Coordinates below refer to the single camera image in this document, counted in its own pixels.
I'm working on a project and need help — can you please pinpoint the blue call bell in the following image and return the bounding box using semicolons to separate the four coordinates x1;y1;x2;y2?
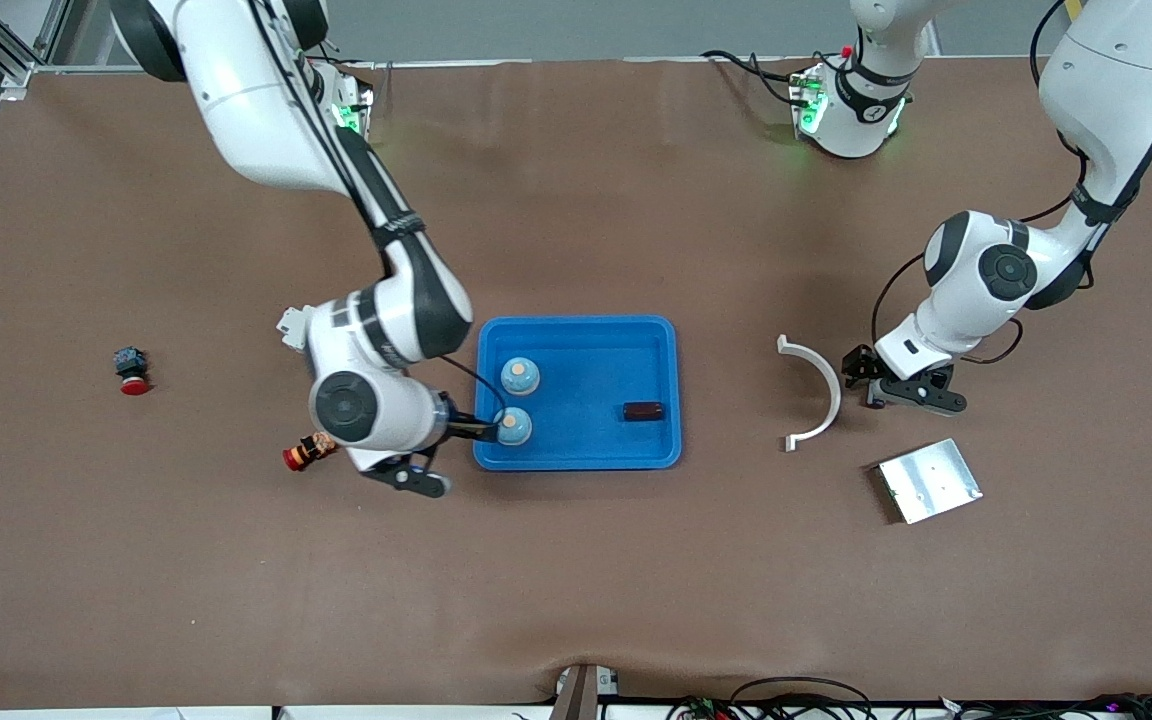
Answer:
499;357;541;398
494;407;535;448

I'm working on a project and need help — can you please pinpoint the blue plastic tray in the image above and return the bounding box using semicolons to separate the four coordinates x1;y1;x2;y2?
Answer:
473;315;684;472

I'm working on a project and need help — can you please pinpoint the red yellow emergency stop button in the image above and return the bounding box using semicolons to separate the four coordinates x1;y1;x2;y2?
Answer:
282;430;337;473

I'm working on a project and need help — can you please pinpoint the silver metal plate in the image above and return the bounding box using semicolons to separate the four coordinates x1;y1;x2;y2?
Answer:
869;438;984;526

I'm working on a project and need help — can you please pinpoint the white circuit breaker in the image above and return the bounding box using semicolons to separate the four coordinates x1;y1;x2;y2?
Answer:
275;305;315;351

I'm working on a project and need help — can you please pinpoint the brown table cover mat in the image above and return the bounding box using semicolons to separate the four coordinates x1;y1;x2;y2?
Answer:
0;55;1152;711

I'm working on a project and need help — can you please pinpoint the grey table edge clamp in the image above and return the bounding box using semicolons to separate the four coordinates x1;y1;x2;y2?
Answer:
549;664;622;720

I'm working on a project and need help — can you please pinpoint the white curved bracket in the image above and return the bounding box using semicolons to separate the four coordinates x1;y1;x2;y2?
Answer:
776;334;843;453

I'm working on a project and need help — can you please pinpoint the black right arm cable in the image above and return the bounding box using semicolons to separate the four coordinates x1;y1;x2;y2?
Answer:
251;0;499;416

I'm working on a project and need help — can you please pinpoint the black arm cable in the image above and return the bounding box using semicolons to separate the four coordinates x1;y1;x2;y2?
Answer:
251;0;499;416
871;0;1102;366

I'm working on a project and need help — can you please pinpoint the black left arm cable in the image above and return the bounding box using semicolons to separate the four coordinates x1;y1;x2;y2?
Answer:
871;0;1102;366

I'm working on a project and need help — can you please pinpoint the red mushroom pushbutton switch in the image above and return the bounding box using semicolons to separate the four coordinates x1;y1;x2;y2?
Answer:
112;345;151;397

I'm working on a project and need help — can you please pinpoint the black looped cable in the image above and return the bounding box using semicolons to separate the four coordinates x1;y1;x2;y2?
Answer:
729;677;874;720

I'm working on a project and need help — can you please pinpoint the black coiled cable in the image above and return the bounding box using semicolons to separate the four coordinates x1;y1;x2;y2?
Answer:
1086;692;1152;720

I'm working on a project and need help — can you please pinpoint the aluminium frame profile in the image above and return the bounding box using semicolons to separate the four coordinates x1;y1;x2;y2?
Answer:
0;0;67;91

